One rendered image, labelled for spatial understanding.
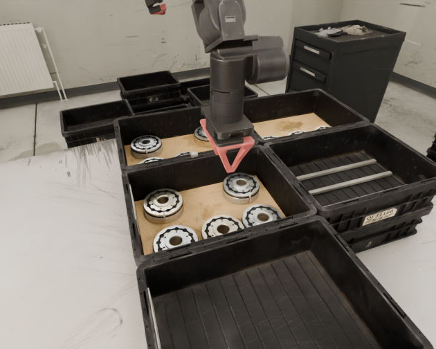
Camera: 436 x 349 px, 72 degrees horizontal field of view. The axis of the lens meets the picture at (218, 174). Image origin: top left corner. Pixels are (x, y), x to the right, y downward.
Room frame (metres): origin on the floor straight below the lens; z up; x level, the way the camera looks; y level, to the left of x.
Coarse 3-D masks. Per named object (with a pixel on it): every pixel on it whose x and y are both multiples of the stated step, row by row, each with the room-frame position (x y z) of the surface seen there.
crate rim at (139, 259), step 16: (176, 160) 0.66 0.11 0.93; (192, 160) 0.66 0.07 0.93; (272, 160) 0.66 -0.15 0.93; (288, 176) 0.59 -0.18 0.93; (128, 192) 0.55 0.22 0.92; (128, 208) 0.48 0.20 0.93; (272, 224) 0.43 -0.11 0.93; (208, 240) 0.39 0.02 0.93; (144, 256) 0.35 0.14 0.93; (160, 256) 0.35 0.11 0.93
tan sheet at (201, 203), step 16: (256, 176) 0.72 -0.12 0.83; (192, 192) 0.64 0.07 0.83; (208, 192) 0.64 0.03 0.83; (192, 208) 0.58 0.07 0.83; (208, 208) 0.58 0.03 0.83; (224, 208) 0.58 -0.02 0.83; (240, 208) 0.58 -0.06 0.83; (144, 224) 0.52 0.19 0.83; (160, 224) 0.52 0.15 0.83; (176, 224) 0.52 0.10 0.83; (192, 224) 0.52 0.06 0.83; (144, 240) 0.47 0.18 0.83
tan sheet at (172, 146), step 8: (176, 136) 0.95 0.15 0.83; (184, 136) 0.95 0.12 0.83; (192, 136) 0.95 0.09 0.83; (168, 144) 0.90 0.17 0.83; (176, 144) 0.90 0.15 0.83; (184, 144) 0.90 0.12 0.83; (192, 144) 0.90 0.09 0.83; (128, 152) 0.85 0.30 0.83; (168, 152) 0.85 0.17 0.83; (176, 152) 0.85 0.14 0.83; (128, 160) 0.80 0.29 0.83; (136, 160) 0.80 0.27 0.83
